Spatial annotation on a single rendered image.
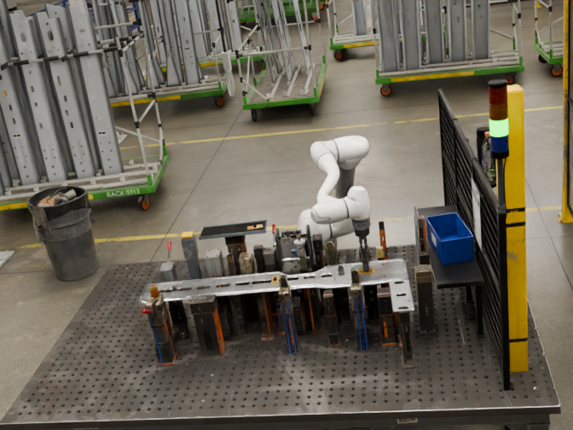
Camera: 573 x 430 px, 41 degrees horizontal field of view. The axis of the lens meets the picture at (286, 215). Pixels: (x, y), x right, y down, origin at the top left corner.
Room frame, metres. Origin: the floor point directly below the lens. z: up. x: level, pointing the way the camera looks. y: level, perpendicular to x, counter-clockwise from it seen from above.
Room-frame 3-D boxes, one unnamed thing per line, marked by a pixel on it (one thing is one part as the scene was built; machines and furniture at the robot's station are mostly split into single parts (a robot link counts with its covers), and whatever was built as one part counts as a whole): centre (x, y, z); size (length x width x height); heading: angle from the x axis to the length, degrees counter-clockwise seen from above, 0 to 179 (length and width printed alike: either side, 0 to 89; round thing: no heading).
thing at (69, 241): (6.09, 1.87, 0.36); 0.54 x 0.50 x 0.73; 169
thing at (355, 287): (3.25, -0.28, 0.87); 0.12 x 0.09 x 0.35; 174
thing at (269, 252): (3.70, 0.12, 0.89); 0.13 x 0.11 x 0.38; 174
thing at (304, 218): (4.25, -0.14, 0.92); 0.18 x 0.16 x 0.22; 103
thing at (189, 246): (3.89, 0.56, 0.92); 0.08 x 0.08 x 0.44; 84
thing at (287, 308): (3.32, 0.07, 0.87); 0.12 x 0.09 x 0.35; 174
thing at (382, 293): (3.26, -0.41, 0.84); 0.11 x 0.10 x 0.28; 174
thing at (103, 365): (3.61, 0.09, 0.68); 2.56 x 1.61 x 0.04; 79
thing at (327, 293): (3.30, -0.15, 0.84); 0.11 x 0.08 x 0.29; 174
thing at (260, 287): (3.50, 0.13, 1.00); 1.38 x 0.22 x 0.02; 84
